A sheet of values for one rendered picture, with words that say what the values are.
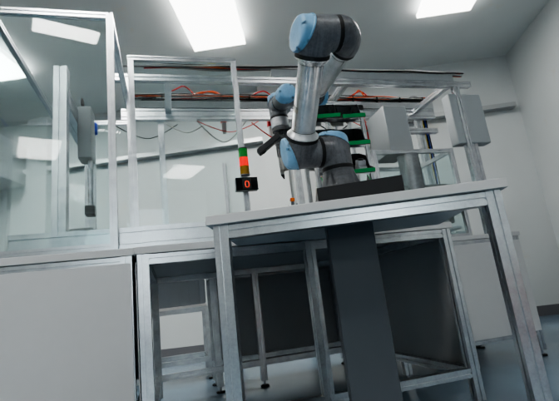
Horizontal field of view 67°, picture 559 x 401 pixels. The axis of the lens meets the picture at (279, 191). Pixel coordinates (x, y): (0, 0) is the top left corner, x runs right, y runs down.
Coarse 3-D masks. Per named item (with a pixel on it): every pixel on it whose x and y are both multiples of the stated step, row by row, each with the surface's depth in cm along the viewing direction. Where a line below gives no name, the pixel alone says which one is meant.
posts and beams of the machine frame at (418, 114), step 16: (240, 80) 290; (256, 80) 293; (272, 80) 297; (288, 80) 300; (336, 80) 309; (352, 80) 313; (368, 80) 316; (384, 80) 320; (400, 80) 324; (416, 80) 327; (128, 96) 268; (336, 96) 328; (416, 96) 392; (432, 96) 353; (128, 112) 265; (256, 112) 343; (288, 112) 347; (368, 112) 369; (416, 112) 380; (432, 112) 386; (464, 112) 330; (128, 128) 262; (416, 128) 377; (432, 128) 381; (464, 128) 326; (128, 144) 260; (464, 144) 326; (128, 160) 257; (480, 176) 318; (480, 208) 314
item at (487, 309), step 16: (464, 240) 296; (480, 240) 299; (464, 256) 291; (480, 256) 294; (464, 272) 288; (480, 272) 291; (496, 272) 294; (464, 288) 285; (480, 288) 288; (496, 288) 291; (528, 288) 297; (480, 304) 284; (496, 304) 287; (480, 320) 281; (496, 320) 284; (480, 336) 278; (496, 336) 281
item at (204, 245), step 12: (408, 228) 203; (420, 228) 205; (432, 228) 207; (444, 228) 209; (144, 252) 171; (156, 252) 172; (168, 252) 176; (288, 252) 235; (300, 252) 243; (324, 252) 261; (168, 264) 221; (180, 264) 228; (192, 264) 236; (204, 264) 244; (240, 264) 272; (252, 264) 283; (264, 264) 294; (276, 264) 307; (288, 264) 321; (156, 276) 291; (168, 276) 303
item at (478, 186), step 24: (408, 192) 125; (432, 192) 124; (456, 192) 124; (216, 216) 128; (240, 216) 127; (264, 216) 127; (288, 216) 129; (432, 216) 164; (240, 240) 168; (264, 240) 176; (288, 240) 185
